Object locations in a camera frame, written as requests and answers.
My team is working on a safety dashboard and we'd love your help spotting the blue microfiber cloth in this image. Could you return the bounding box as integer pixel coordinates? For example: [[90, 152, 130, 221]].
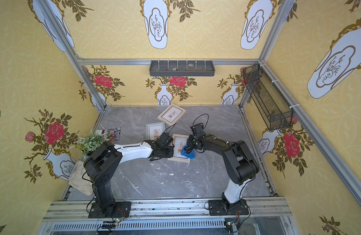
[[181, 145, 195, 159]]

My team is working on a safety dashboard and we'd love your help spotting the beige picture frame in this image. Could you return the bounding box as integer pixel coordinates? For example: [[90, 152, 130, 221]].
[[168, 134, 190, 164], [157, 104, 186, 126]]

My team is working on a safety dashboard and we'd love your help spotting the grey-green picture frame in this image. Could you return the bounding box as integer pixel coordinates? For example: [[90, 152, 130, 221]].
[[145, 122, 165, 140]]

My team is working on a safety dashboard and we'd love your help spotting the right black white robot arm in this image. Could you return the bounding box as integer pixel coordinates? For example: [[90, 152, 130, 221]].
[[184, 134, 260, 214]]

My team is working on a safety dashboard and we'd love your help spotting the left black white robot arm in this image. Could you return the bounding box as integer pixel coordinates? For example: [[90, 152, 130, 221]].
[[84, 132, 174, 213]]

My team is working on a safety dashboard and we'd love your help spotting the floral patterned box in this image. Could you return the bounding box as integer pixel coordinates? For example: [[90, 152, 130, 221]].
[[96, 127, 121, 142]]

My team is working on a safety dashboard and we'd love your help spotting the potted green plant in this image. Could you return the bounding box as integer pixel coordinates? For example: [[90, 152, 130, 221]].
[[75, 132, 109, 158]]

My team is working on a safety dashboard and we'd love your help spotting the beige work glove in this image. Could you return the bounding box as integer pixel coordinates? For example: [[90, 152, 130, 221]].
[[69, 161, 93, 196]]

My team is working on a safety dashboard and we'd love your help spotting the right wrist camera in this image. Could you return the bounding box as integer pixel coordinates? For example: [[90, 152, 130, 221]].
[[191, 123, 206, 139]]

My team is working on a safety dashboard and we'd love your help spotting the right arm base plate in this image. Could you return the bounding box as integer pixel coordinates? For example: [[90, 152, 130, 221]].
[[208, 199, 250, 216]]

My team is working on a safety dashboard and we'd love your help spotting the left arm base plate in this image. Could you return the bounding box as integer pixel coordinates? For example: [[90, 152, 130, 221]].
[[88, 201, 131, 218]]

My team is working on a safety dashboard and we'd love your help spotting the grey wall shelf tray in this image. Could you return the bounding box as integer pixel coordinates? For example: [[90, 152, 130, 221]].
[[149, 59, 216, 77]]

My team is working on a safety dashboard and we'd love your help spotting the black wire mesh basket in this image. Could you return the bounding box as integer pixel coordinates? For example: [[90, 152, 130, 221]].
[[241, 64, 293, 131]]

